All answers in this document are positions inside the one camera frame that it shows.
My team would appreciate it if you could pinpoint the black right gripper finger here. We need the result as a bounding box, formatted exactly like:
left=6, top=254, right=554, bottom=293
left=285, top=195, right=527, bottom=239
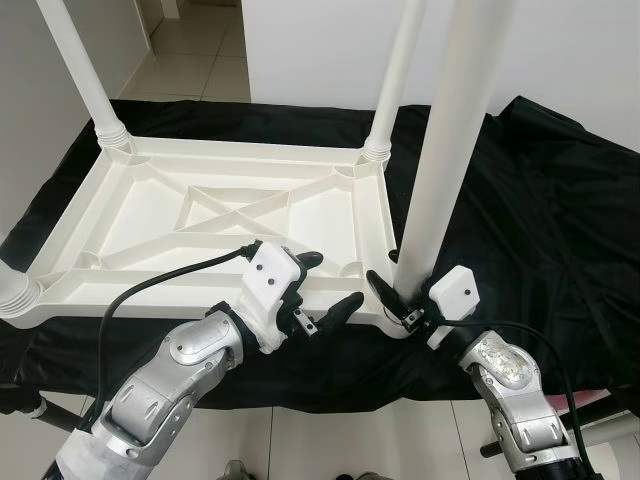
left=367, top=270, right=410, bottom=317

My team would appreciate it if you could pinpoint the white plastic table leg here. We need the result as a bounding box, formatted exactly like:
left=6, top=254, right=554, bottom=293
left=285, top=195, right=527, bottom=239
left=38, top=0, right=133, bottom=152
left=393, top=0, right=513, bottom=297
left=0, top=258, right=43, bottom=322
left=362, top=0, right=429, bottom=162

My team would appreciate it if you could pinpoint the white plastic table top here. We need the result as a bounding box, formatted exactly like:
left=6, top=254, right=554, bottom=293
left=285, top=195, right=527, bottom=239
left=0, top=135, right=416, bottom=338

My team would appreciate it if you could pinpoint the black cloth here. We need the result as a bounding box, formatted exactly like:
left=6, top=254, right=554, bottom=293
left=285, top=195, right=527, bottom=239
left=0, top=95, right=640, bottom=413

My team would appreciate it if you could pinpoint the pink sheet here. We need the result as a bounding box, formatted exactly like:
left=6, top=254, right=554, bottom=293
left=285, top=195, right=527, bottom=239
left=572, top=385, right=623, bottom=402

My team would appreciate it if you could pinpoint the black metal stand leg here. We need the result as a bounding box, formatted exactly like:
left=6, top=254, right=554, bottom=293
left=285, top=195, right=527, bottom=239
left=0, top=395, right=93, bottom=433
left=480, top=392, right=640, bottom=461

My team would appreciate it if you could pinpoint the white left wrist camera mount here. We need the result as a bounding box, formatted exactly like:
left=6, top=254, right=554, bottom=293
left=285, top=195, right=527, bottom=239
left=240, top=240, right=309, bottom=353

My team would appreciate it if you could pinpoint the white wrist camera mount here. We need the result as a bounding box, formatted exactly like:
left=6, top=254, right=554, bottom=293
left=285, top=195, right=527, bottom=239
left=425, top=265, right=483, bottom=349
left=240, top=240, right=309, bottom=353

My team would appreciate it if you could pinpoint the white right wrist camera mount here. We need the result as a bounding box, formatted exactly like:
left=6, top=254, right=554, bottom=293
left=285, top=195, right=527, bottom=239
left=425, top=265, right=483, bottom=349

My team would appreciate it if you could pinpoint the white door frame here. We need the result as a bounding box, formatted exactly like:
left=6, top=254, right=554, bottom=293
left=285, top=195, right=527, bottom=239
left=133, top=0, right=167, bottom=37

